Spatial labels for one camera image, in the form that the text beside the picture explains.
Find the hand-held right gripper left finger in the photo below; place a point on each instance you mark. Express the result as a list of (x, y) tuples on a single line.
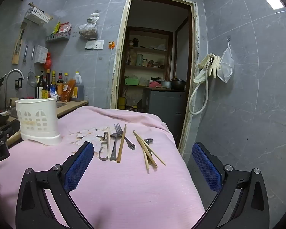
[(78, 167)]

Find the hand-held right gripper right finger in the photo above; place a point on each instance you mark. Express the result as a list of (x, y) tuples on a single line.
[(206, 167)]

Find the brown wooden chopstick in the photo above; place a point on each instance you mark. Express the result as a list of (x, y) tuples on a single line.
[(121, 148)]

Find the white plastic utensil holder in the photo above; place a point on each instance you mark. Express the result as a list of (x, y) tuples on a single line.
[(35, 109)]

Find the metal peeler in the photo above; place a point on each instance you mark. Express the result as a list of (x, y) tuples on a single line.
[(104, 138)]

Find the brown sponge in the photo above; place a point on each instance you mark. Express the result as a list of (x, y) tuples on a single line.
[(13, 100)]

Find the pink tablecloth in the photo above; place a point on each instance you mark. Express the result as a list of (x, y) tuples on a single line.
[(124, 190)]

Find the thin bamboo chopstick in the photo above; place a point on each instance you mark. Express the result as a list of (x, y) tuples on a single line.
[(146, 165), (153, 161), (150, 148)]

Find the metal fork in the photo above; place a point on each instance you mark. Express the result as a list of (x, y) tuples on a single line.
[(131, 146)]

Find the wooden kitchen counter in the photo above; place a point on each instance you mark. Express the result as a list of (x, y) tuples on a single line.
[(72, 107)]

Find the small metal spoon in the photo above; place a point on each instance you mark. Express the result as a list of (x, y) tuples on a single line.
[(149, 140)]

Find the steel sink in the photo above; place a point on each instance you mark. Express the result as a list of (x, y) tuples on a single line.
[(61, 105)]

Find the dark pump bottle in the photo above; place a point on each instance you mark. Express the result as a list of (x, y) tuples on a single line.
[(39, 85)]

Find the hanging metal strainer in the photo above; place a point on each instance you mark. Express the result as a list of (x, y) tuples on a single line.
[(32, 81)]

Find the white and blue bag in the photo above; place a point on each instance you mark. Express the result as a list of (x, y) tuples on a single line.
[(53, 93)]

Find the grey cabinet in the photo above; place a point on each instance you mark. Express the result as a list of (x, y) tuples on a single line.
[(164, 105)]

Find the metal faucet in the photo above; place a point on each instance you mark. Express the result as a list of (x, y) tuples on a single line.
[(13, 71)]

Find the orange spice packet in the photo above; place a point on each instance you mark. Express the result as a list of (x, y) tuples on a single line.
[(68, 90)]

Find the tall dark sauce bottle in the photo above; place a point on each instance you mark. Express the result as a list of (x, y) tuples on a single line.
[(47, 83)]

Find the large dark liquid jug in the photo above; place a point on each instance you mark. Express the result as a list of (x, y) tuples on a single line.
[(78, 88)]

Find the yellow-capped sauce bottle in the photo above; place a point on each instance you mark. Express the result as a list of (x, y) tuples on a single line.
[(53, 80)]

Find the red-label sauce bottle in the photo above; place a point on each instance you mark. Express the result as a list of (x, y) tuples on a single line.
[(59, 83)]

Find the black pot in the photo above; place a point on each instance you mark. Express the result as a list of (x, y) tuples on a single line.
[(178, 84)]

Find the small yellow-capped bottle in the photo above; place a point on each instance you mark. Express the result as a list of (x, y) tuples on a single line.
[(65, 78)]

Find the steel pot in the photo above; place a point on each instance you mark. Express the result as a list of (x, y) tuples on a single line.
[(166, 84)]

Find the wooden knife holder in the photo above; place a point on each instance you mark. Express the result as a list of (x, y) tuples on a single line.
[(16, 54)]

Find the red plastic bag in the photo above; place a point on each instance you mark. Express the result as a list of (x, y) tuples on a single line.
[(48, 63)]

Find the pink rag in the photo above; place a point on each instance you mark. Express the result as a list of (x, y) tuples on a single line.
[(154, 84)]

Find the green box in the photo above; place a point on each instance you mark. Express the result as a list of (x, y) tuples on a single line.
[(131, 81)]

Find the cream rubber gloves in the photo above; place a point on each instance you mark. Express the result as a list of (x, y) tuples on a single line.
[(214, 64)]

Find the white mesh bag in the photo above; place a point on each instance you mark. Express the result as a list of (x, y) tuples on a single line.
[(226, 64)]

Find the green canister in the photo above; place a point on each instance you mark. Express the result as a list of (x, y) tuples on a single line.
[(139, 60)]

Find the yellow snack packet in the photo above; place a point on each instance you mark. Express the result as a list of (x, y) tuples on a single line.
[(55, 28)]

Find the wooden shelf unit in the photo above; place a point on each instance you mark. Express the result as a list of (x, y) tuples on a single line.
[(147, 50)]

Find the red snack packet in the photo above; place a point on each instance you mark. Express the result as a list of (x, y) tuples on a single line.
[(65, 27)]

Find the plastic bag of dry goods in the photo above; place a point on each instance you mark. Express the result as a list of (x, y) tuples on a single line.
[(88, 31)]

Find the black wall adapter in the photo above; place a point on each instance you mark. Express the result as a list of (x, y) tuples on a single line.
[(18, 83)]

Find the white wall box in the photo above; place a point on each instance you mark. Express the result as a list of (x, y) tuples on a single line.
[(41, 53)]

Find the white door frame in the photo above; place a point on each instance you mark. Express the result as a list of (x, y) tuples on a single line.
[(116, 64)]

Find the grey wall shelf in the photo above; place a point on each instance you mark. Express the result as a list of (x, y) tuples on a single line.
[(58, 37)]

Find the white wall socket panel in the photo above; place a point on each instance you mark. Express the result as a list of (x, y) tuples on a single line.
[(94, 44)]

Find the orange wall plug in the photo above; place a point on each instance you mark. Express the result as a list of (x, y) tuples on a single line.
[(111, 44)]

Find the white wall basket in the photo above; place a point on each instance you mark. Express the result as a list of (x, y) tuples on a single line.
[(37, 16)]

